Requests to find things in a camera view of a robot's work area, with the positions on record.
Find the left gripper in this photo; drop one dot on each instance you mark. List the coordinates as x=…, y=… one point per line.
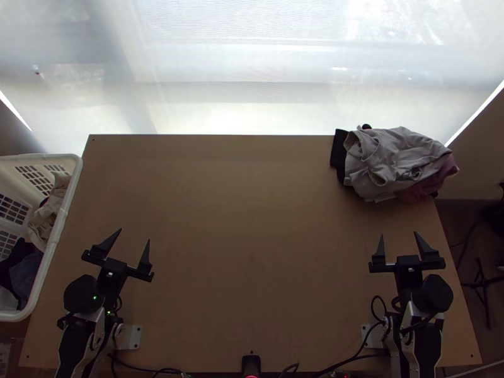
x=134, y=271

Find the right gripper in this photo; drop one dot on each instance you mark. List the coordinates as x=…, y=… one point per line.
x=433, y=265

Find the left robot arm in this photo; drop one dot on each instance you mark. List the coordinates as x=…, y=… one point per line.
x=82, y=295

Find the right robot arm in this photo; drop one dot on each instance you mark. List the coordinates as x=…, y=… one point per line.
x=433, y=295

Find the black tripod stand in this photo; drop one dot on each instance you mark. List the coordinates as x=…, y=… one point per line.
x=482, y=275

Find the heap of clothes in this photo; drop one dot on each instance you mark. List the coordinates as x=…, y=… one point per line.
x=43, y=220

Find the pile of folded clothes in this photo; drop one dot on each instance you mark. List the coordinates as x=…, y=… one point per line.
x=393, y=161

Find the white laundry basket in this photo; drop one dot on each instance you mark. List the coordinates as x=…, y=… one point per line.
x=39, y=159

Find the white sheer curtain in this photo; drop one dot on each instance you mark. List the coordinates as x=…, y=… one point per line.
x=252, y=59

